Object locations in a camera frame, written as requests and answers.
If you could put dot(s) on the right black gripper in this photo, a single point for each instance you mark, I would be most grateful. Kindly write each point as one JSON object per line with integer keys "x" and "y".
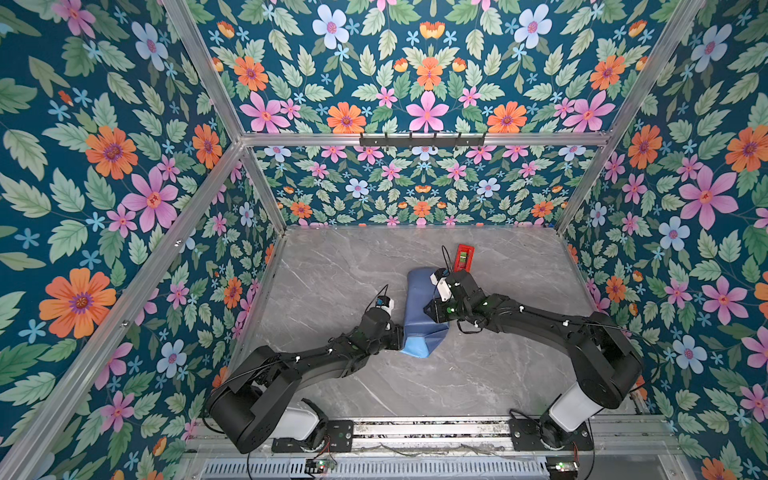
{"x": 435, "y": 306}

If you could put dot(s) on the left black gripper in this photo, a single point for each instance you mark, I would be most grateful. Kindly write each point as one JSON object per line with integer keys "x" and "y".
{"x": 398, "y": 336}

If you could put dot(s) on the light blue wrapping paper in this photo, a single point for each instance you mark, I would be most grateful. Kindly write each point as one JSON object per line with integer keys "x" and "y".
{"x": 422, "y": 335}

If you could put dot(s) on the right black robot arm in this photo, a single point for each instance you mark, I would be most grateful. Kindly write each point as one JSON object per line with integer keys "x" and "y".
{"x": 605, "y": 364}

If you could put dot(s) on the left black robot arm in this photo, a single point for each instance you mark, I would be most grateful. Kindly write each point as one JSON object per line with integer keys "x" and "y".
{"x": 251, "y": 406}

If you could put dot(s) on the red tape dispenser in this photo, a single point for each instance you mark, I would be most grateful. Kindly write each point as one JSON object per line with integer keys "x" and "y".
{"x": 470, "y": 250}

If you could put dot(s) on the white ventilation grille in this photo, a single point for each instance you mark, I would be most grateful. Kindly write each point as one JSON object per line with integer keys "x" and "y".
{"x": 376, "y": 468}

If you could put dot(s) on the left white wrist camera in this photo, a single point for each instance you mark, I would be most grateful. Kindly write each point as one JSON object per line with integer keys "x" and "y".
{"x": 385, "y": 303}

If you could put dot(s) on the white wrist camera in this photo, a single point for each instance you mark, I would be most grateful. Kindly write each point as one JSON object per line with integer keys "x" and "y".
{"x": 385, "y": 303}
{"x": 439, "y": 279}

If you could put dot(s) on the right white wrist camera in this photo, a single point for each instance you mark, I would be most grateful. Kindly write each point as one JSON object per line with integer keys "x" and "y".
{"x": 439, "y": 279}

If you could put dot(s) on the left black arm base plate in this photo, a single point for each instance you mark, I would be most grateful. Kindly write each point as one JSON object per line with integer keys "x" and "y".
{"x": 335, "y": 436}

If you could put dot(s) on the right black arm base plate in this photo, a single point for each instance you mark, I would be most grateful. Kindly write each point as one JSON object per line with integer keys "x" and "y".
{"x": 528, "y": 434}

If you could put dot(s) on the black hook rail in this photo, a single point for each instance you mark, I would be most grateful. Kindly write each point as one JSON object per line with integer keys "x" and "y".
{"x": 400, "y": 141}

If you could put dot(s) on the aluminium front mounting rail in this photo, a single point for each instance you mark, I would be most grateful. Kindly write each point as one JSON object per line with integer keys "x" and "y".
{"x": 621, "y": 434}

